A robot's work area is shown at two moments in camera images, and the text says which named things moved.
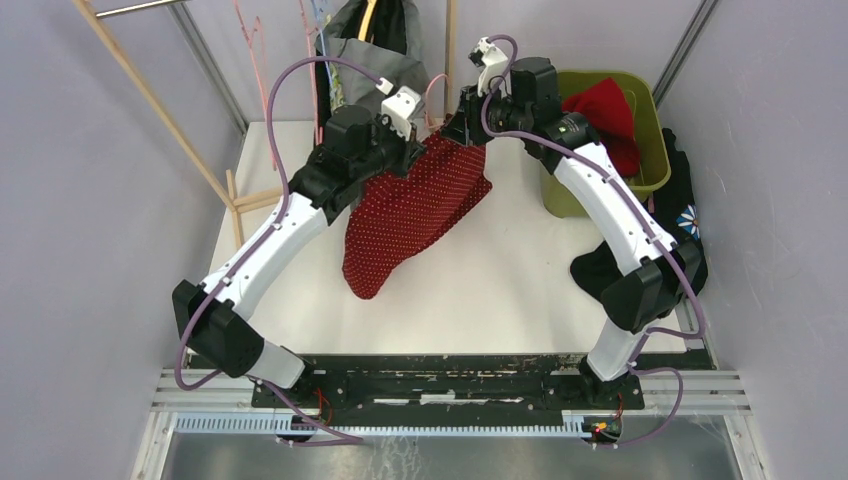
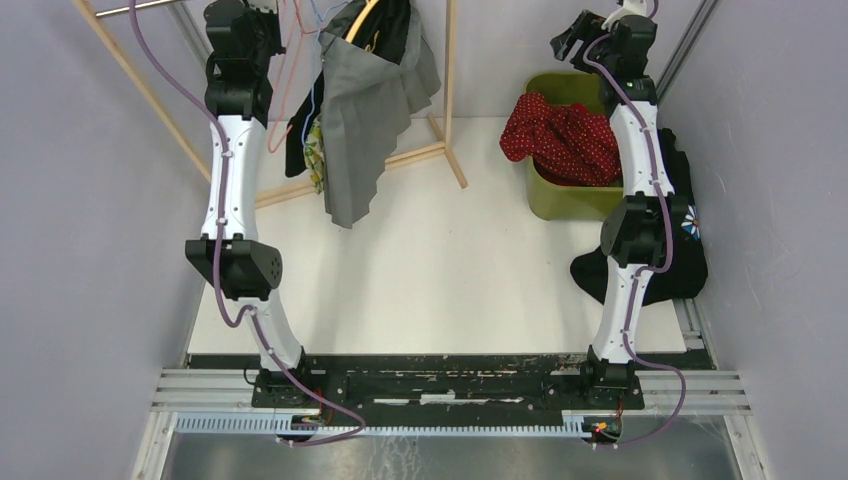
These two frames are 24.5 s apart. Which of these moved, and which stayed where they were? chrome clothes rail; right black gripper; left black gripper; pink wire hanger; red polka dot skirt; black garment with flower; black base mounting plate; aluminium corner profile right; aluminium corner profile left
Moved: red polka dot skirt; pink wire hanger; left black gripper; right black gripper
Stayed: aluminium corner profile right; black base mounting plate; black garment with flower; aluminium corner profile left; chrome clothes rail
